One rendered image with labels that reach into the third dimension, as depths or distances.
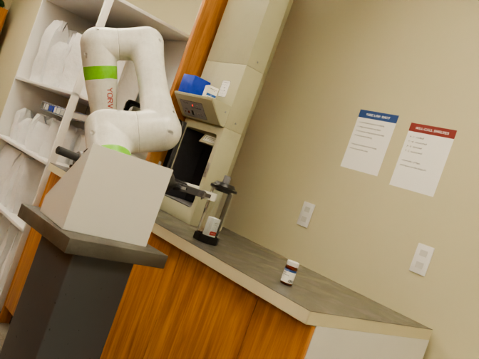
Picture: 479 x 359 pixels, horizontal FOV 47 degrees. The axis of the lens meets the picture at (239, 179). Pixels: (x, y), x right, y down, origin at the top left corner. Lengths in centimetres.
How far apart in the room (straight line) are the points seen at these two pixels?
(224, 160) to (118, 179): 108
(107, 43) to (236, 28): 91
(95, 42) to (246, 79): 84
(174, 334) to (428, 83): 143
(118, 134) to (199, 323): 71
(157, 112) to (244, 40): 101
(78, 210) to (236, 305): 62
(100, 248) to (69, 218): 11
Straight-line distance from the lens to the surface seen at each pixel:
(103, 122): 170
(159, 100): 178
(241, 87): 256
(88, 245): 148
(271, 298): 169
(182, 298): 205
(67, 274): 155
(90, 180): 151
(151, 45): 197
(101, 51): 198
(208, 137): 264
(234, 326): 183
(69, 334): 164
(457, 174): 227
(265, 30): 263
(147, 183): 159
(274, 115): 296
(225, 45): 275
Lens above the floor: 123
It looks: level
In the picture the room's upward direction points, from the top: 20 degrees clockwise
